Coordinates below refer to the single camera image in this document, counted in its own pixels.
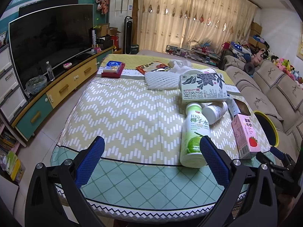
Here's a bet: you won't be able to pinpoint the pink strawberry milk carton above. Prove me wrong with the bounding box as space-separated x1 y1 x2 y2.
232 114 261 159

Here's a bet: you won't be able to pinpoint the green coconut water bottle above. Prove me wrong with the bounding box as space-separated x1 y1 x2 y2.
180 103 210 169

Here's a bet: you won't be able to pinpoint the white foam fruit net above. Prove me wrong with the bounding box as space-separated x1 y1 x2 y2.
144 71 180 90

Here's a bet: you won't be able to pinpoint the yellow rimmed dark trash bin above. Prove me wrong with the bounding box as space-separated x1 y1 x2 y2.
253 110 279 147

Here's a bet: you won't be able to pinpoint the white plastic jar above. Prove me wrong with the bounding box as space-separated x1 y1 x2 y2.
202 102 228 125

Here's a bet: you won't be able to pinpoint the white blue flat box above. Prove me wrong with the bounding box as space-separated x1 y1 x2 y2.
226 94 241 119

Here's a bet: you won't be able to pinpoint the brown plastic food tray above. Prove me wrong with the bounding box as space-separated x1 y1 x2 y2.
234 99 251 116

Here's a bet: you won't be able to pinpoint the yellow teal tv cabinet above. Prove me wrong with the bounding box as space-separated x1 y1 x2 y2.
12 46 115 141

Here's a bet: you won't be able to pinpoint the beige sofa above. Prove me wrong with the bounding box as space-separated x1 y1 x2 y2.
223 55 303 159

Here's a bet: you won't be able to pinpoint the green tea carton box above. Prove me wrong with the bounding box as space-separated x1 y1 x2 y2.
179 73 228 103

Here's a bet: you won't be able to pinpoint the patterned table cloth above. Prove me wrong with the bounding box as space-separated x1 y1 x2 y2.
50 53 272 218

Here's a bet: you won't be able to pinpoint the glass ashtray bowl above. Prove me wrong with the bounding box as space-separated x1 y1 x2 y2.
26 75 47 95

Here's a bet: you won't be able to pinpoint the white drawer unit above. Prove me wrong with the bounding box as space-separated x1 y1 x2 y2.
0 45 28 124

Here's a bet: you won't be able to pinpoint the clear water bottle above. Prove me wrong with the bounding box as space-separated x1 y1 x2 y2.
46 61 55 82

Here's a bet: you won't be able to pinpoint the white paper cup pink logo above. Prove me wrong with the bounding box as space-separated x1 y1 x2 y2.
186 68 217 74

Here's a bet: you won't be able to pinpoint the red blue tissue box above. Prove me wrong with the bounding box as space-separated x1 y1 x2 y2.
101 61 125 79

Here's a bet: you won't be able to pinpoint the white plastic bag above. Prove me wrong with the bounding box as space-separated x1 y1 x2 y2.
168 59 193 74

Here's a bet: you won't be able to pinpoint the low glass shelf clutter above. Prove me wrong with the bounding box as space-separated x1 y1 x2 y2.
165 43 220 67

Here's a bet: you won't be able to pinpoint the plush toy pile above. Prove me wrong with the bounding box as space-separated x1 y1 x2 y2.
222 35 303 83

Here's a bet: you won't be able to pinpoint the black flat television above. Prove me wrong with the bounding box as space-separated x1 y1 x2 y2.
9 4 94 88

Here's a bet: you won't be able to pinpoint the cardboard boxes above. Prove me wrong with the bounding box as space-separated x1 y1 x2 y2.
248 22 270 50

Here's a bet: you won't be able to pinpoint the black tower fan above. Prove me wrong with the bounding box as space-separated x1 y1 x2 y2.
123 16 133 54

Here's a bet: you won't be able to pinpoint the cream curtains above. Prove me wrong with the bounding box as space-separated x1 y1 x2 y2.
137 0 257 53

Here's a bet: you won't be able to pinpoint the white standing air conditioner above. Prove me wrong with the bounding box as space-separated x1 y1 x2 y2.
109 0 134 48

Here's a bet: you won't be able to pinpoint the paper flower wall decoration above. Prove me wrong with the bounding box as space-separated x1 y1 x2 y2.
95 0 110 15

